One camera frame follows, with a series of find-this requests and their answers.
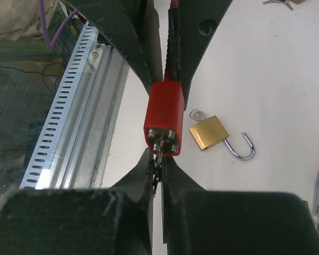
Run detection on white slotted cable duct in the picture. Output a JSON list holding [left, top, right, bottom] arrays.
[[20, 24, 98, 190]]

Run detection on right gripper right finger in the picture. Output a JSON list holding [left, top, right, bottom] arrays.
[[162, 156, 319, 254]]

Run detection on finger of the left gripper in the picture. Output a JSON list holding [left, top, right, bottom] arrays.
[[166, 0, 232, 106], [67, 0, 163, 93]]

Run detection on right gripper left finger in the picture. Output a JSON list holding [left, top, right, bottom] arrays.
[[0, 149, 154, 254]]

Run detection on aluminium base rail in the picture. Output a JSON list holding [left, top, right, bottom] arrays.
[[45, 44, 129, 189]]

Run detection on silver keys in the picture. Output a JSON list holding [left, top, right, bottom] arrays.
[[153, 139, 164, 196]]

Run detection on small brass padlock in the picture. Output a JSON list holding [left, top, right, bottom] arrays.
[[263, 0, 305, 11]]

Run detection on open brass padlock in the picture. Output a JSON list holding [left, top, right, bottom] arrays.
[[189, 109, 256, 160]]

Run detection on red thin-cable padlock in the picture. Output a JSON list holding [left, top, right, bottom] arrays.
[[143, 0, 186, 157]]

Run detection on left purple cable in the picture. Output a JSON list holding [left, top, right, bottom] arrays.
[[38, 0, 79, 50]]

